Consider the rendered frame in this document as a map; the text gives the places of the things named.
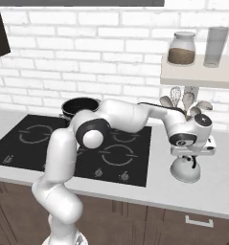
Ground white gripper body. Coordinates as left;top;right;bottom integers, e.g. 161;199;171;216
170;144;218;158

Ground white drawer handle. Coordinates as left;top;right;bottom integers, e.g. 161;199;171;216
184;214;215;229

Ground black cooking pot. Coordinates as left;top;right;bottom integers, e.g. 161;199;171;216
59;97;103;122

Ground brown cupboard door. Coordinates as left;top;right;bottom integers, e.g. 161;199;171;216
0;180;53;245
75;194;149;245

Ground beige wall shelf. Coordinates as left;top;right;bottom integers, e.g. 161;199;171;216
159;53;229;91

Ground black hob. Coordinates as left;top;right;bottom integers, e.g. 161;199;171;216
0;114;152;189

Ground wooden spoon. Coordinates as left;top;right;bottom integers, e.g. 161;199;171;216
195;100;214;112
159;95;174;109
189;106;203;118

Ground brown drawer front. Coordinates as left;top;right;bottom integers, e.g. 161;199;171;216
147;206;229;245

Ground tall grey glass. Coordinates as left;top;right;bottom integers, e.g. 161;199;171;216
203;26;229;69

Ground metal whisk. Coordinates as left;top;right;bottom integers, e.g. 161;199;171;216
170;85;183;108

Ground glass jar with brown contents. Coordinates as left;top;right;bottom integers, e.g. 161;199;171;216
167;31;197;67

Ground grey range hood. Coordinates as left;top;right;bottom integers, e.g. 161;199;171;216
0;0;166;8

